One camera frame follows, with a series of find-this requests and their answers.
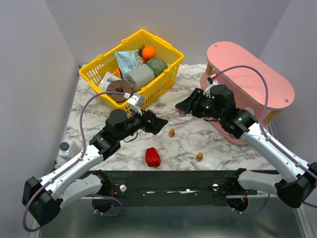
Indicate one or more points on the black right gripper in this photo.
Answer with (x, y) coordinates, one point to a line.
(196, 100)

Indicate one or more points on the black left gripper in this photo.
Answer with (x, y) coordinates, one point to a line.
(148, 120)

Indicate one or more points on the pink pig toy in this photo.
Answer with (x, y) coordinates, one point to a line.
(181, 114)

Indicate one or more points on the red bell pepper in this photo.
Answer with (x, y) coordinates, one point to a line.
(152, 157)

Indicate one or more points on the purple flower toy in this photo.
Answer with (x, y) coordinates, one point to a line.
(250, 110)

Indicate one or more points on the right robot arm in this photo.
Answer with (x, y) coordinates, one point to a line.
(296, 178)

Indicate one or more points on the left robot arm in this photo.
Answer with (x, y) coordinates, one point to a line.
(44, 198)

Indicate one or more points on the pink three-tier shelf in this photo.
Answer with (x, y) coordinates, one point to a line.
(254, 83)

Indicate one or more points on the orange bear toy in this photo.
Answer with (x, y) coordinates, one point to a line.
(172, 132)
(199, 156)

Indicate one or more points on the green melon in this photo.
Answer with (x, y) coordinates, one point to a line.
(157, 65)

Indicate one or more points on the grey paper towel roll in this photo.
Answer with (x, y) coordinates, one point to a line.
(139, 77)

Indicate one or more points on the orange fruit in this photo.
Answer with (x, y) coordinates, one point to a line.
(118, 73)
(148, 52)

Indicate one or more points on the light blue chips bag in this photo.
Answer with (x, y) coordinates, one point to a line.
(127, 60)

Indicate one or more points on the yellow plastic shopping basket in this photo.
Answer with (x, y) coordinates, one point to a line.
(142, 63)

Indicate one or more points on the white bottle black cap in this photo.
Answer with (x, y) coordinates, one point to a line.
(68, 149)

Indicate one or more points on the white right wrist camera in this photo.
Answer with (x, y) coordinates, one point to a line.
(212, 80)

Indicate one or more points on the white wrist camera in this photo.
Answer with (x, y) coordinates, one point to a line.
(212, 80)
(135, 102)

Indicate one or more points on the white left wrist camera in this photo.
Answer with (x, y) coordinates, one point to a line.
(135, 102)

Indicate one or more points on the white package blue handle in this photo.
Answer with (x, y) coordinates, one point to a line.
(107, 79)

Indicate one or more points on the black mounting rail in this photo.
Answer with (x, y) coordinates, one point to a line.
(170, 188)

